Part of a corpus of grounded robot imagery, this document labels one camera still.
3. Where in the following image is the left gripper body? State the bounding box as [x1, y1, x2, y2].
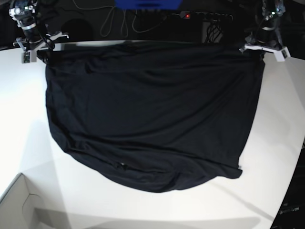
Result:
[239, 34, 285, 53]

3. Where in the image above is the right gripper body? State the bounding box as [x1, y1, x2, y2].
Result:
[13, 31, 69, 52]

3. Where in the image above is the black t-shirt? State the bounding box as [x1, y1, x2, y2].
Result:
[45, 42, 265, 193]

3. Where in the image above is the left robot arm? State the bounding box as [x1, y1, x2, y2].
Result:
[239, 0, 285, 54]

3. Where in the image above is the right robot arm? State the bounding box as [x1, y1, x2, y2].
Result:
[9, 0, 69, 64]

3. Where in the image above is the black power strip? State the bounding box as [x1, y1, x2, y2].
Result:
[178, 11, 234, 22]

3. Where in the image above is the blue plastic bin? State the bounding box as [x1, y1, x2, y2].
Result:
[115, 0, 182, 10]

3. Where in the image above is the white cardboard box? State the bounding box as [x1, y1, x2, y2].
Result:
[0, 173, 51, 229]

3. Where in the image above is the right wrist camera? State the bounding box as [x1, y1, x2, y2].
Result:
[21, 51, 37, 64]

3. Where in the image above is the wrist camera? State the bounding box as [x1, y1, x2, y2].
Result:
[274, 47, 291, 62]
[21, 51, 37, 64]

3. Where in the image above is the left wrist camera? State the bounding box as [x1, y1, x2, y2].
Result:
[274, 47, 291, 62]

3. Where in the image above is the grey looped cable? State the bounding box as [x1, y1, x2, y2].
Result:
[100, 6, 167, 37]

